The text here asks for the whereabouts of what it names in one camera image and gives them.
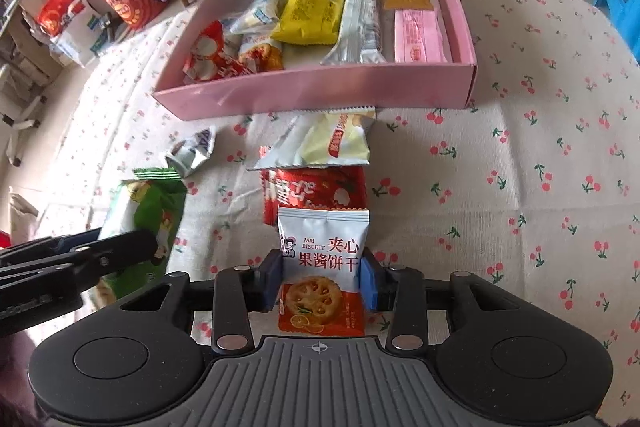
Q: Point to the orange red biscuit packet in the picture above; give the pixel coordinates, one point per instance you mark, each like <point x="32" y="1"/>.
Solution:
<point x="262" y="54"/>

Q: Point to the small silver blue snack packet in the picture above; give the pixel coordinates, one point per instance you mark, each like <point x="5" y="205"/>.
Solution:
<point x="192" y="152"/>

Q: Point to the clear bread roll packet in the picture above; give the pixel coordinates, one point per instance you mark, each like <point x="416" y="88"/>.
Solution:
<point x="255" y="12"/>

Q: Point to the white shopping bag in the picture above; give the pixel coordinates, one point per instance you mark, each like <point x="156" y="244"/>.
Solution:
<point x="77" y="32"/>

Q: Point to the pink wafer packet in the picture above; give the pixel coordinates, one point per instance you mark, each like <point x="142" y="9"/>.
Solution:
<point x="420" y="37"/>

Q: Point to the black handheld device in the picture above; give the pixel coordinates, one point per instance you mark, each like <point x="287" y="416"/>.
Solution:
<point x="106" y="27"/>

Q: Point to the white red biscuit packet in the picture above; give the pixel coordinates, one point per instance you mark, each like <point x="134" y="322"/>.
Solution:
<point x="320" y="247"/>

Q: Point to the cherry print tablecloth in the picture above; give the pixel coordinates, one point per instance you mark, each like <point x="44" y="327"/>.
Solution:
<point x="500" y="157"/>

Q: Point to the red printed bag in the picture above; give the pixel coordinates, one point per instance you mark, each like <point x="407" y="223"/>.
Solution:
<point x="130" y="2"/>

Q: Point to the long silver snack packet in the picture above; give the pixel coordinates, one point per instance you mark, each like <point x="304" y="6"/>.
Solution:
<point x="360" y="22"/>

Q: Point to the white chair base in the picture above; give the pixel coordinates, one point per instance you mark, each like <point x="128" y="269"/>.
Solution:
<point x="20" y="127"/>

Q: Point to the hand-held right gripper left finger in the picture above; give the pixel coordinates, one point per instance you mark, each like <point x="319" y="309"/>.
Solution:
<point x="272" y="278"/>

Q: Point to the pink cardboard box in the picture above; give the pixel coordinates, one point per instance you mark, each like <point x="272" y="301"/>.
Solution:
<point x="310" y="92"/>

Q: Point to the pale yellow snack packet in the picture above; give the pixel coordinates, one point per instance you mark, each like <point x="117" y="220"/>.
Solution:
<point x="335" y="139"/>

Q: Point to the green chips packet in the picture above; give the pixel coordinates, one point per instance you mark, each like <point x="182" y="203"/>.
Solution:
<point x="150" y="207"/>

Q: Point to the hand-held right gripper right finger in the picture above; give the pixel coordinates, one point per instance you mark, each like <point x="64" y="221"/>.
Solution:
<point x="370" y="281"/>

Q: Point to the red white snack packet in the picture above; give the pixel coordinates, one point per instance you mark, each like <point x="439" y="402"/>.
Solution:
<point x="320" y="189"/>
<point x="210" y="57"/>

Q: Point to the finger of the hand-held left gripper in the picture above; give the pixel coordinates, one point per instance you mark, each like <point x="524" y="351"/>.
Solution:
<point x="125" y="249"/>
<point x="40" y="247"/>

